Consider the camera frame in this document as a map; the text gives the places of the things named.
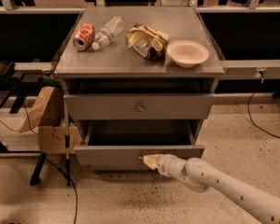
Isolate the black floor cable left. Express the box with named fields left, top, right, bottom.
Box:
left=46, top=157, right=79, bottom=224

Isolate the white paper bowl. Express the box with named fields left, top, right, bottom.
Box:
left=167, top=40, right=209, bottom=68

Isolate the green object behind box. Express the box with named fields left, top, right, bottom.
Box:
left=37, top=76, right=62, bottom=88

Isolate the black stand left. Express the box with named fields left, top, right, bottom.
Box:
left=0, top=61, right=47, bottom=186

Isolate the orange soda can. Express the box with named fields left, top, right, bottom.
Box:
left=73, top=23, right=95, bottom=51

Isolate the grey top drawer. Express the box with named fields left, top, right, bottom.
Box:
left=63, top=94, right=215, bottom=120

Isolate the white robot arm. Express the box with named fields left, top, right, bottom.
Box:
left=143, top=154, right=280, bottom=224

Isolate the grey drawer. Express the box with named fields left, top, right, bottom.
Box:
left=75, top=119, right=204, bottom=171
left=63, top=94, right=215, bottom=120

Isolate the crumpled yellow chip bag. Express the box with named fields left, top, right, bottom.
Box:
left=127, top=24, right=170, bottom=61

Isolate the black floor cable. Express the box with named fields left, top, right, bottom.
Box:
left=246, top=91, right=280, bottom=141
left=46, top=157, right=79, bottom=224

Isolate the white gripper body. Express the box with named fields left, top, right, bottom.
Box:
left=157, top=154, right=177, bottom=177

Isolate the clear plastic water bottle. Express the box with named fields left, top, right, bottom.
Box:
left=91, top=17, right=124, bottom=50

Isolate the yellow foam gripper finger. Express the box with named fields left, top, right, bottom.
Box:
left=143, top=154, right=161, bottom=170

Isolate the brown cardboard box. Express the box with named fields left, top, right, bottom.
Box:
left=19, top=86, right=84, bottom=155

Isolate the black floor cable right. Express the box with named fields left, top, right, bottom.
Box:
left=246, top=91, right=280, bottom=141

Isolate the grey drawer cabinet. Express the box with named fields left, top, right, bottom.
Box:
left=53, top=6, right=226, bottom=173

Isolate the white and black pole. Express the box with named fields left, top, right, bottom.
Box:
left=63, top=101, right=71, bottom=186

